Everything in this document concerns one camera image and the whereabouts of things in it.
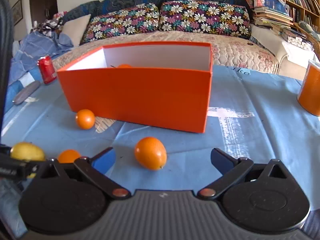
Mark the stack of books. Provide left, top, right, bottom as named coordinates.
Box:
left=252, top=7, right=294, bottom=35

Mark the red soda can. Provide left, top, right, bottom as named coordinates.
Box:
left=37, top=55, right=57, bottom=85

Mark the orange plastic canister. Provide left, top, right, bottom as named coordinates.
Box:
left=297, top=61, right=320, bottom=116

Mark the grey glasses case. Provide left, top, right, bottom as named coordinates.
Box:
left=12, top=81, right=41, bottom=105

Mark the wooden bookshelf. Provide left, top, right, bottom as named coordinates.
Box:
left=284, top=0, right=319, bottom=32

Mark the blue patterned back cushion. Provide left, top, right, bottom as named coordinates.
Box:
left=62, top=0, right=163, bottom=23

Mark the orange cardboard box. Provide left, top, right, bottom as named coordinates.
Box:
left=57, top=48, right=213, bottom=133

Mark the floral cushion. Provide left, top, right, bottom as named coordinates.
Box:
left=158, top=0, right=251, bottom=40
left=80, top=3, right=159, bottom=44

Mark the right floral cushion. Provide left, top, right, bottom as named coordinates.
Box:
left=158, top=0, right=251, bottom=40

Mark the left floral cushion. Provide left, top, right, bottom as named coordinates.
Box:
left=80, top=3, right=159, bottom=44

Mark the cream pillow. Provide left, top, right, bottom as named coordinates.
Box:
left=62, top=14, right=91, bottom=47

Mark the blue tablecloth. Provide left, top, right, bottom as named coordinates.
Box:
left=0, top=64, right=320, bottom=238

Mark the orange with stem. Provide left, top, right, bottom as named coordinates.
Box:
left=110, top=64, right=132, bottom=68

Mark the small orange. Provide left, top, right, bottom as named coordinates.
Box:
left=57, top=149, right=81, bottom=164
left=75, top=109, right=95, bottom=129

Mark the large orange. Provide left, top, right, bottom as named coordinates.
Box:
left=135, top=137, right=167, bottom=171

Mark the rattan chair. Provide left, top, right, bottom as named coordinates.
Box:
left=294, top=23, right=319, bottom=57

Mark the small yellow pear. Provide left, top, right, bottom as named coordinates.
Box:
left=10, top=142, right=46, bottom=180

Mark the black braided cable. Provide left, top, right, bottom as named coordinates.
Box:
left=0, top=0, right=15, bottom=133

